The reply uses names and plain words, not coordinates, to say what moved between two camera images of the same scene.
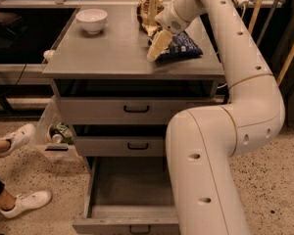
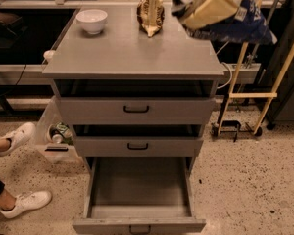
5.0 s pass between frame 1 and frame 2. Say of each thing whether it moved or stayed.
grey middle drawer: stayed
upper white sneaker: stayed
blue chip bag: moved
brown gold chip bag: stayed
